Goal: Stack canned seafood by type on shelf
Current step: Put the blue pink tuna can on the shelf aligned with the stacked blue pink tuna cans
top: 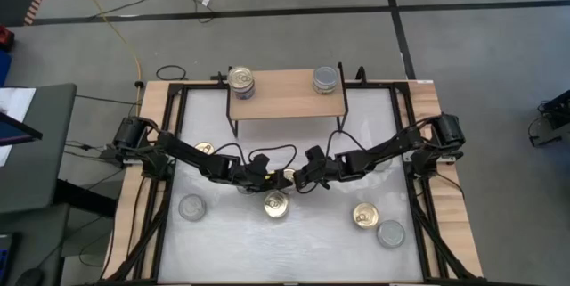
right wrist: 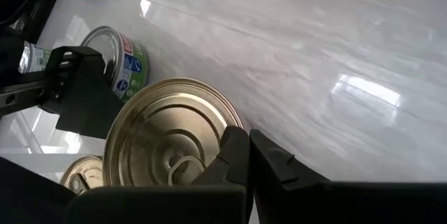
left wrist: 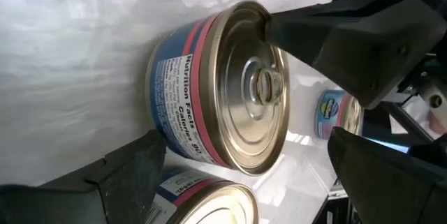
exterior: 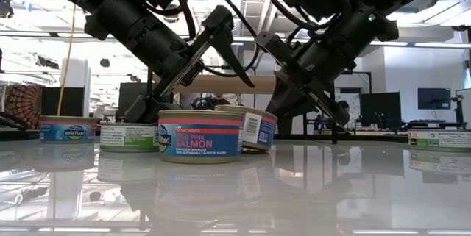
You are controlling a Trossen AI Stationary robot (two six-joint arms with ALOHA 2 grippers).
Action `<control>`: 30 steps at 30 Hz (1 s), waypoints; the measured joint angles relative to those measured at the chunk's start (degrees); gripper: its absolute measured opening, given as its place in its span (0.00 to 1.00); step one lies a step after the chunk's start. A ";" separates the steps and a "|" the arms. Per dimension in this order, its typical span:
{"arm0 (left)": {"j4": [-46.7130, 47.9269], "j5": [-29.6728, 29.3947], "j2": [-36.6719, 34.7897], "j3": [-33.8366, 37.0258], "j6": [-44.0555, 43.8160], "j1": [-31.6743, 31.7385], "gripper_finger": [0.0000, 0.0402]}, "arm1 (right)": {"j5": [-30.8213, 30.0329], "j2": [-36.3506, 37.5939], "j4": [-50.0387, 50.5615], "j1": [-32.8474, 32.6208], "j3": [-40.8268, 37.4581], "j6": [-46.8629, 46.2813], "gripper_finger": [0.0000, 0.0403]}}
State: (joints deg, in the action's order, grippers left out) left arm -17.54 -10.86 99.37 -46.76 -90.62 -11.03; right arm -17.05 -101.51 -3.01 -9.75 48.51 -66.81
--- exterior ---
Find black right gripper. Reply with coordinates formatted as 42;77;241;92
253;32;354;134

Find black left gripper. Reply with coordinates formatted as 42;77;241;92
124;6;255;125

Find gold-lid salmon can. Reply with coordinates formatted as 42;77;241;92
38;115;99;144
214;104;279;152
157;109;244;165

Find silver-lid tuna can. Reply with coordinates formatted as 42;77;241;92
407;129;471;152
99;121;160;154

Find wooden shelf black metal legs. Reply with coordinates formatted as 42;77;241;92
145;68;338;145

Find person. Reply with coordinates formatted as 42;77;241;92
180;92;233;111

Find black computer monitor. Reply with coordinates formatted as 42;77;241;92
116;82;148;119
41;87;85;118
417;87;452;110
360;91;402;130

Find red patterned cushion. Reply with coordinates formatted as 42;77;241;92
3;83;45;130

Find black metal table frame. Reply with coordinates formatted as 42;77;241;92
0;127;409;145

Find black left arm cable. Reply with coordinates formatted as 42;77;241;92
143;0;262;79

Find yellow cable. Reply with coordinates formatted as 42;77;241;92
57;3;77;118

